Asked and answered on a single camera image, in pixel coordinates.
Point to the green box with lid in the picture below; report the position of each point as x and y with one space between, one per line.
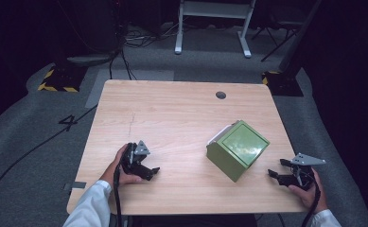
238 151

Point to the black tape floor mark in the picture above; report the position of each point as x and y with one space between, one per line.
68 122

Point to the white metal table frame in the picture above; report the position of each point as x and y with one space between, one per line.
214 19

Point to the person's left hand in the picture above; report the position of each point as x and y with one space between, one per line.
113 171

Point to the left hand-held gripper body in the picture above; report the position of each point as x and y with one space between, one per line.
131 159

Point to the person's right hand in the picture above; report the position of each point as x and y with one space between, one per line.
314 198

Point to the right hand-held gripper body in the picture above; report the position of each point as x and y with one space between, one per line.
303 171

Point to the black yellow striped stand base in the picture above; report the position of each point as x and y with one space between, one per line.
282 83
61 80

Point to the black tripod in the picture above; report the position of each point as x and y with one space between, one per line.
276 38

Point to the grey metal stand post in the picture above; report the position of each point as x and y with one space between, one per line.
300 34

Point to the grey tape strip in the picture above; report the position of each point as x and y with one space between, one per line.
77 185

